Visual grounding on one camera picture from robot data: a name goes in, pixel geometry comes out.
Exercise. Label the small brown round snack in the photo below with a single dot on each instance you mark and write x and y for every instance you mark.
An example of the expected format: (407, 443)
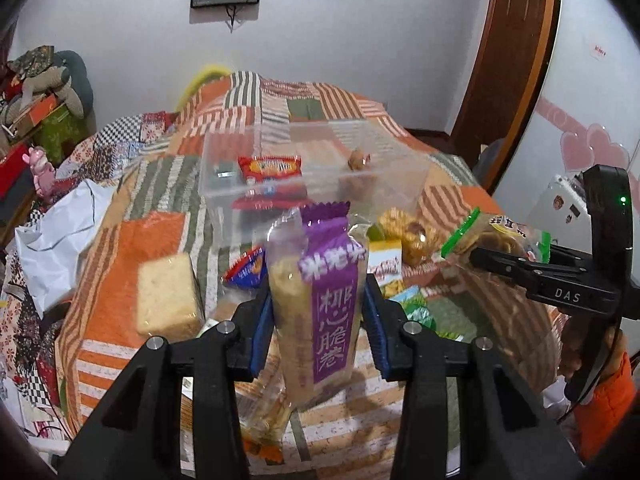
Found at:
(359, 159)

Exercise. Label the yellow curved object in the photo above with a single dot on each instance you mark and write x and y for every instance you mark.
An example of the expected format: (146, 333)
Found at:
(197, 80)

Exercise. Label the pink toy figure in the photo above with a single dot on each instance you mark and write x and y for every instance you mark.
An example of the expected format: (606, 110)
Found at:
(41, 170)

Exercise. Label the pale square rice cake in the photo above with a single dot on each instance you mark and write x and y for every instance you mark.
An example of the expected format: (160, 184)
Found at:
(167, 295)

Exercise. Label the pink heart stickers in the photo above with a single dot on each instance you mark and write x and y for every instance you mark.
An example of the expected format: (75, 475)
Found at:
(595, 147)

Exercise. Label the brown wooden door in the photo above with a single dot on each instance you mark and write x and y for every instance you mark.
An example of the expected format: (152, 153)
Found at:
(505, 60)

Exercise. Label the white stickered box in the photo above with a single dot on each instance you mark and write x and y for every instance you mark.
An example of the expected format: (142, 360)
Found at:
(562, 200)

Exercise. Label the person's right hand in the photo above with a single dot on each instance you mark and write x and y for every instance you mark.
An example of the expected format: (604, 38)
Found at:
(569, 347)

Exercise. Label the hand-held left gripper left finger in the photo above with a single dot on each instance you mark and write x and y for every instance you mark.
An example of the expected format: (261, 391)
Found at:
(260, 332)

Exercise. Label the purple label rice roll packet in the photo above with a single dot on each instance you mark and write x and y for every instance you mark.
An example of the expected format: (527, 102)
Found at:
(330, 305)

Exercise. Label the red and blue snack packet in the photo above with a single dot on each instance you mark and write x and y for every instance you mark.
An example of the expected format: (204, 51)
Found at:
(246, 267)

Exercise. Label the clear plastic container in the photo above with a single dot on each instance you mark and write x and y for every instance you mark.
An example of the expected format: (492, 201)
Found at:
(225, 197)

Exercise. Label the grey rounded object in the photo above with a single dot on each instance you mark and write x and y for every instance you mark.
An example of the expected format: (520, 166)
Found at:
(487, 165)

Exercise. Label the small dark snack packet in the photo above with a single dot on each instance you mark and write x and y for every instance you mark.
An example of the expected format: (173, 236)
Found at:
(226, 170)

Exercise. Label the red box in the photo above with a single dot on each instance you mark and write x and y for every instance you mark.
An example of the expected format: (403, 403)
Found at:
(15, 167)

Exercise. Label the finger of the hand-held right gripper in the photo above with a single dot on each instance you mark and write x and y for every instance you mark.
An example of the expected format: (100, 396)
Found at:
(572, 260)
(505, 265)

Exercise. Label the white plastic bag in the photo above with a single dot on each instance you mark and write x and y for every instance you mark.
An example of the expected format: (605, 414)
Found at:
(55, 250)

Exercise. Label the checkered patchwork quilt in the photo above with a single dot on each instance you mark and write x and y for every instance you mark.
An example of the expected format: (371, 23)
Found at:
(125, 132)

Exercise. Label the red cracker packet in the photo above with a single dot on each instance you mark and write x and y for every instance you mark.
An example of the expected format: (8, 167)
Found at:
(270, 167)

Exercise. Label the white packet with red print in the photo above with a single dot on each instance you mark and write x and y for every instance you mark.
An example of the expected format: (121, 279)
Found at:
(386, 260)

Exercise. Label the clear packet with green edge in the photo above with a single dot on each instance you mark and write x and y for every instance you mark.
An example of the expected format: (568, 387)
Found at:
(492, 232)

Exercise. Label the small red wall label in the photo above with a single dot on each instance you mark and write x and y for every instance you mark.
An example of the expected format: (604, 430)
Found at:
(597, 50)

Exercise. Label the orange cardboard box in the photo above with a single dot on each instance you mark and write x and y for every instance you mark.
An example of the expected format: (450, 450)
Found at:
(40, 112)

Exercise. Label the orange sleeved forearm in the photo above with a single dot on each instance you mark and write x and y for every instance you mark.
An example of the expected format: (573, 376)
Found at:
(607, 410)

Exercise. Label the golden yellow snack packet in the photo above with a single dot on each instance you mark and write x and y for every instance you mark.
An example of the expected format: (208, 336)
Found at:
(410, 235)

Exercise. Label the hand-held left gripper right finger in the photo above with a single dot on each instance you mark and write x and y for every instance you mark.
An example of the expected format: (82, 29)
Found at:
(375, 322)

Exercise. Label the dark patterned cloth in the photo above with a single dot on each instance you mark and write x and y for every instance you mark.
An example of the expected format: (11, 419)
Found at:
(32, 62)

